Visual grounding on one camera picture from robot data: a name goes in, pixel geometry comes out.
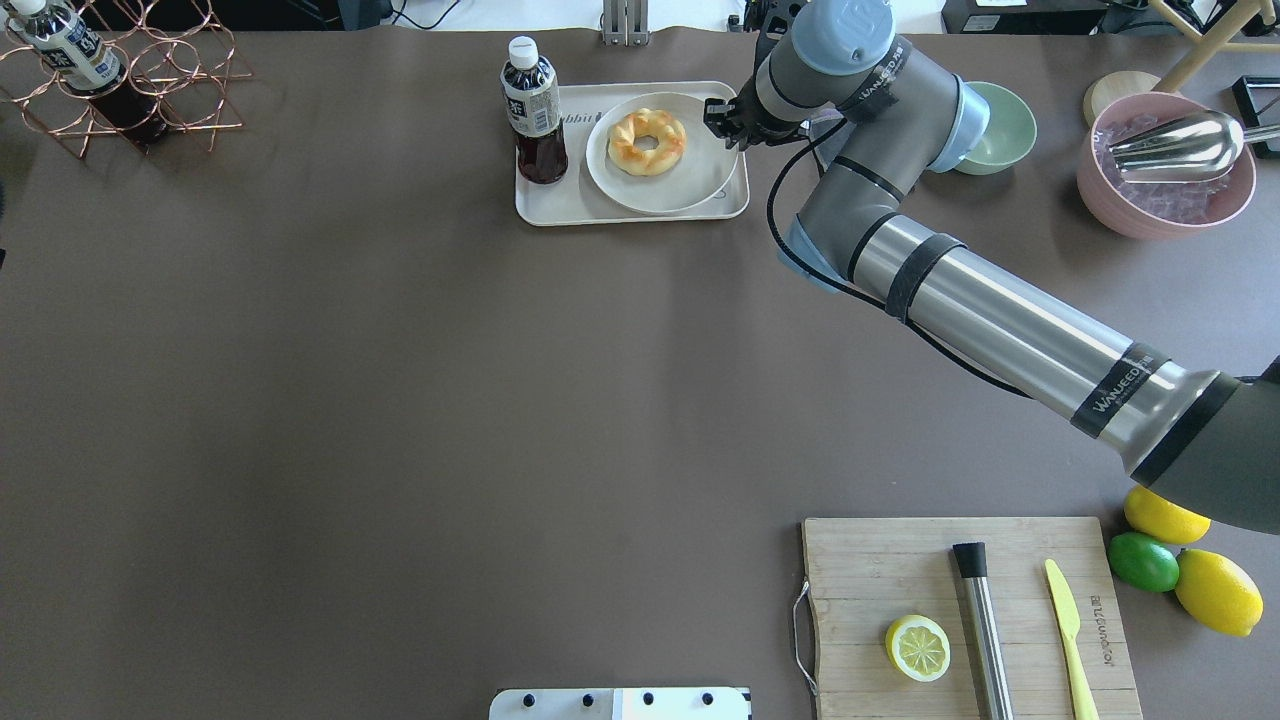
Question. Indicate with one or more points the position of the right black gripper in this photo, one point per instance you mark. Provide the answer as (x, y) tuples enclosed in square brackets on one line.
[(735, 121)]

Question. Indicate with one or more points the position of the glazed twisted donut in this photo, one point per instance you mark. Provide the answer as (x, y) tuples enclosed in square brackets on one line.
[(647, 142)]

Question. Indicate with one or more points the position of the grey-white plate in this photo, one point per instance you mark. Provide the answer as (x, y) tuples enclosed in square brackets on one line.
[(705, 168)]

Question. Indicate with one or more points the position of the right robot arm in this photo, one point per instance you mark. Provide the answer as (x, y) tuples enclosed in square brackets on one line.
[(1205, 440)]

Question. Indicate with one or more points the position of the cream rabbit tray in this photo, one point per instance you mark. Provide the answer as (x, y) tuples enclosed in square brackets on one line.
[(576, 200)]

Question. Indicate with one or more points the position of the tea bottle on tray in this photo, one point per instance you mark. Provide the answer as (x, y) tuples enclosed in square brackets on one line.
[(530, 85)]

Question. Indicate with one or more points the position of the grey folded cloth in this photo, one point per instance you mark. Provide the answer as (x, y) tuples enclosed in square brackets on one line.
[(837, 130)]

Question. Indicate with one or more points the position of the mint green bowl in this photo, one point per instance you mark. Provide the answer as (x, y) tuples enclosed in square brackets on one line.
[(1010, 133)]

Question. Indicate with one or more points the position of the pink ice bowl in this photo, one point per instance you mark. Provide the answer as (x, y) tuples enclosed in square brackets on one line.
[(1155, 211)]

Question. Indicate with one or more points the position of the steel ice scoop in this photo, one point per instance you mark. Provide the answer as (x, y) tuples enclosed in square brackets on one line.
[(1201, 146)]

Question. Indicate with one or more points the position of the wooden cutting board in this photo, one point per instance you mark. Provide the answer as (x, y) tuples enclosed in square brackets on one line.
[(863, 573)]

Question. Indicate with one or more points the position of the wooden mug tree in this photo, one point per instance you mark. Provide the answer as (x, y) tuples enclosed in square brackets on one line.
[(1204, 46)]

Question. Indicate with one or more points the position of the half lemon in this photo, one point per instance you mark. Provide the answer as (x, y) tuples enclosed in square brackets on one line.
[(918, 647)]

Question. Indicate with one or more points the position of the yellow lemon far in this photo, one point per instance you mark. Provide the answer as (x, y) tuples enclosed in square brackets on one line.
[(1163, 520)]

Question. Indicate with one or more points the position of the yellow lemon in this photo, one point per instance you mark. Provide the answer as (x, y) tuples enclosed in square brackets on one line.
[(1163, 520), (1218, 593)]

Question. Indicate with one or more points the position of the yellow plastic knife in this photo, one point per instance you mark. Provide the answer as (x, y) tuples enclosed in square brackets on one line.
[(1069, 622)]

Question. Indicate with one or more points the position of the lime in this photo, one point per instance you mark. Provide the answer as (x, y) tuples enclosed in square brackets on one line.
[(1143, 562)]

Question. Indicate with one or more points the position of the yellow lemon near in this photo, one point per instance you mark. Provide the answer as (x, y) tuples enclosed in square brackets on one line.
[(1218, 593)]

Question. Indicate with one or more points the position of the tea bottle in rack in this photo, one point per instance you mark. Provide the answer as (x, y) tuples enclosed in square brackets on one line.
[(88, 67)]

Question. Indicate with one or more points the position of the copper wire bottle rack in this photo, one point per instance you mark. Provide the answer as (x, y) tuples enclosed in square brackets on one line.
[(181, 52)]

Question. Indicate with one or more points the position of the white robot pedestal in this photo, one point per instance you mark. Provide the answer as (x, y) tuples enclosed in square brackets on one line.
[(652, 702)]

